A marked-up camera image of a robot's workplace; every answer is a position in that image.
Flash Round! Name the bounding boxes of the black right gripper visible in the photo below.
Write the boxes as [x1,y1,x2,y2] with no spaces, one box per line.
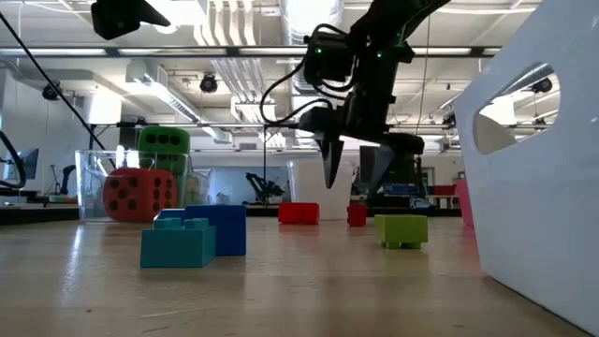
[298,44,426,192]

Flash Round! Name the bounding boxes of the red two-stud brick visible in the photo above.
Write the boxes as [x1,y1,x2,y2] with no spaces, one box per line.
[278,201,321,226]

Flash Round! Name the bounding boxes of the green foam die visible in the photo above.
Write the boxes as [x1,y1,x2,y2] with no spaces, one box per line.
[138,125,192,177]

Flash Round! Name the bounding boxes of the blue brick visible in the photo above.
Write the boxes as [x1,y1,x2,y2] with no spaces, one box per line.
[153,204,248,257]

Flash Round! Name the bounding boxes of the red foam die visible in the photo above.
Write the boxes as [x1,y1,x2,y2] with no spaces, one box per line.
[102,167,179,224]

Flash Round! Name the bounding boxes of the teal brick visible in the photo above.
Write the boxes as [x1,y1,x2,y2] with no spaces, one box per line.
[139,217,217,270]

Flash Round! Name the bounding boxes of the black monitor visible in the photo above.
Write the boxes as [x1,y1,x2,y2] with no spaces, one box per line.
[358,145,416,184]

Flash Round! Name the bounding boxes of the small red brick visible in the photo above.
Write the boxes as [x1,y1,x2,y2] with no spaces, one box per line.
[346,203,368,228]

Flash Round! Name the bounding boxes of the small olive green brick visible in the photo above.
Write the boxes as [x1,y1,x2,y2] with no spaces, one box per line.
[373,213,430,250]

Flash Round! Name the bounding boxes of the pink plastic bin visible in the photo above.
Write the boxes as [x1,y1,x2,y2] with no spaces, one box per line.
[456,179,475,229]

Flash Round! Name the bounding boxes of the grey monitor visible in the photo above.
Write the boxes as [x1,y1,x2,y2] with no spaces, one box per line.
[4,148,40,182]

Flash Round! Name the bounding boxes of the clear plastic bin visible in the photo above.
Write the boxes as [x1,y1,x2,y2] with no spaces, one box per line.
[74,149,212,223]

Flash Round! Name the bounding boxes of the white plastic bin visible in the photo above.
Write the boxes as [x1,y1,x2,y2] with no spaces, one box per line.
[451,0,599,336]

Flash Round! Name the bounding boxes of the black overhead frame beam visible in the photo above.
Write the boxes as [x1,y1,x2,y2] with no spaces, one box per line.
[0,45,504,59]

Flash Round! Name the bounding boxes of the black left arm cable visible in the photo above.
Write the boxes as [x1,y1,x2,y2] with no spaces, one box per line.
[0,11,108,152]

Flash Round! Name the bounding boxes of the black background workstation frame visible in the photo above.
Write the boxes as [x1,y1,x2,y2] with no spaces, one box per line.
[87,121,334,188]

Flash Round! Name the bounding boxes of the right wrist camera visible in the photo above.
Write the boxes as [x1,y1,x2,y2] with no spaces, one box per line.
[302,32,356,88]

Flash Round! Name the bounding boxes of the silver ventilation duct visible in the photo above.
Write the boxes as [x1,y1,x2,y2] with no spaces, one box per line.
[280,0,345,146]

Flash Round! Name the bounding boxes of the thick black looped cable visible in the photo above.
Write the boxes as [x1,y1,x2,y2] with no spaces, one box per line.
[0,129,27,190]

